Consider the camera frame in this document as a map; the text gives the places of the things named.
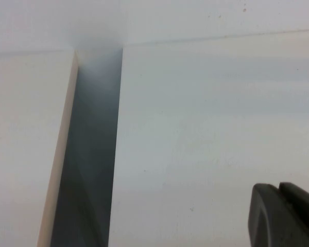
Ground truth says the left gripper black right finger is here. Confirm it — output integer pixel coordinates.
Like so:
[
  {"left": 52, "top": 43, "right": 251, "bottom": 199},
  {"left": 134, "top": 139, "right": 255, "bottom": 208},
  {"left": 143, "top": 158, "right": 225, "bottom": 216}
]
[{"left": 278, "top": 181, "right": 309, "bottom": 247}]

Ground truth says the white side table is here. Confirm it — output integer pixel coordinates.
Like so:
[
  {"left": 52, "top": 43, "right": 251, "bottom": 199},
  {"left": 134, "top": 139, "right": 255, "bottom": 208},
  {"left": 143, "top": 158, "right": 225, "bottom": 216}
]
[{"left": 0, "top": 48, "right": 80, "bottom": 247}]

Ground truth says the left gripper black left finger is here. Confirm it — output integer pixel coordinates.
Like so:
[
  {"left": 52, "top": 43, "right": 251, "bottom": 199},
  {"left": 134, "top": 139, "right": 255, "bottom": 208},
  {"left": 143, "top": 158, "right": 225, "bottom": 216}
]
[{"left": 248, "top": 182, "right": 309, "bottom": 247}]

